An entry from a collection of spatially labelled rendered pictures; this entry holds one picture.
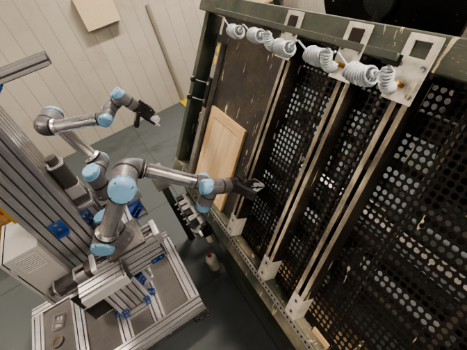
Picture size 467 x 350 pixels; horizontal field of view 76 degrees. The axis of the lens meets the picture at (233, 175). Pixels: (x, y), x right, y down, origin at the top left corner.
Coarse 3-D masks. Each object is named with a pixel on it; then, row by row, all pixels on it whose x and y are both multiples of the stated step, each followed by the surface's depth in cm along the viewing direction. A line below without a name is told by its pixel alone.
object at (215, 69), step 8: (216, 48) 193; (224, 48) 190; (216, 64) 193; (216, 72) 196; (216, 80) 199; (208, 96) 202; (208, 104) 206; (208, 112) 209; (200, 120) 213; (200, 128) 213; (200, 136) 216; (200, 144) 219; (192, 152) 224; (192, 160) 224; (192, 168) 227
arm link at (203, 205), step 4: (200, 196) 145; (200, 200) 145; (204, 200) 144; (208, 200) 143; (212, 200) 144; (196, 204) 150; (200, 204) 146; (204, 204) 145; (208, 204) 145; (212, 204) 148; (200, 208) 147; (204, 208) 147; (208, 208) 148; (204, 212) 149
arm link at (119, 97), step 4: (116, 88) 176; (112, 92) 178; (116, 92) 175; (120, 92) 176; (124, 92) 179; (112, 96) 176; (116, 96) 176; (120, 96) 177; (124, 96) 178; (128, 96) 180; (112, 100) 179; (116, 100) 178; (120, 100) 178; (124, 100) 179; (128, 100) 180; (132, 100) 182; (116, 104) 180; (120, 104) 181; (124, 104) 181; (128, 104) 181
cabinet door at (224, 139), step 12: (216, 108) 198; (216, 120) 199; (228, 120) 186; (216, 132) 199; (228, 132) 187; (240, 132) 175; (204, 144) 213; (216, 144) 199; (228, 144) 187; (240, 144) 175; (204, 156) 213; (216, 156) 199; (228, 156) 187; (204, 168) 214; (216, 168) 200; (228, 168) 187; (216, 204) 200
